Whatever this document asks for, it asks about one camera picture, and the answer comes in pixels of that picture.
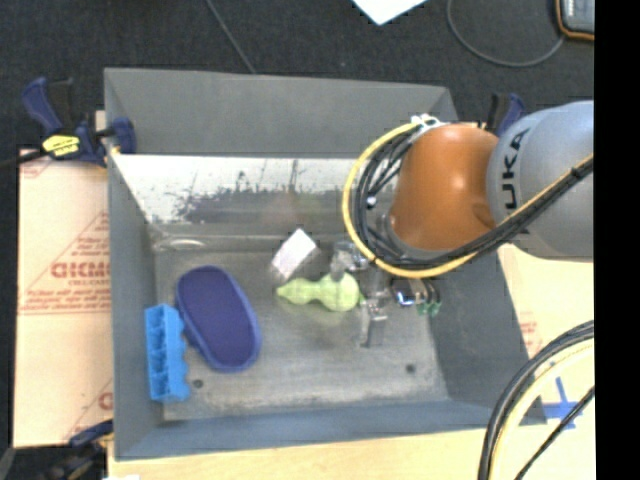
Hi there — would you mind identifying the white box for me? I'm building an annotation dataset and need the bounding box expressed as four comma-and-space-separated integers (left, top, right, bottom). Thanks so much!
270, 227, 319, 280

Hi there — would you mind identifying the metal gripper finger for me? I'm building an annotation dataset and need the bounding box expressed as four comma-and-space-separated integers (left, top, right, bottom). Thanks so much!
358, 297, 389, 348
329, 240, 371, 276

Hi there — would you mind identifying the blue plastic tray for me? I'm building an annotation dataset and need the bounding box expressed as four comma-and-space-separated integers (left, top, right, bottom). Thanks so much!
144, 303, 192, 403

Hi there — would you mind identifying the grey metal bin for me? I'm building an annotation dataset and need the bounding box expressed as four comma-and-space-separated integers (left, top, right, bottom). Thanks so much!
103, 67, 547, 462

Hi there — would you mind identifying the purple oval dish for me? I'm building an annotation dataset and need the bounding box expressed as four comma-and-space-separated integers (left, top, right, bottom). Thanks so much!
174, 264, 263, 373

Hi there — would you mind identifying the brown cardboard board red print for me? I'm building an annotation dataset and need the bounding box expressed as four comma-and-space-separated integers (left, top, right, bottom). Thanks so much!
12, 111, 595, 449

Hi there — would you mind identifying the light green toy gourd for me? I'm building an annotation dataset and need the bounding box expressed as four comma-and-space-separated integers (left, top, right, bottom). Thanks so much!
275, 273, 366, 315

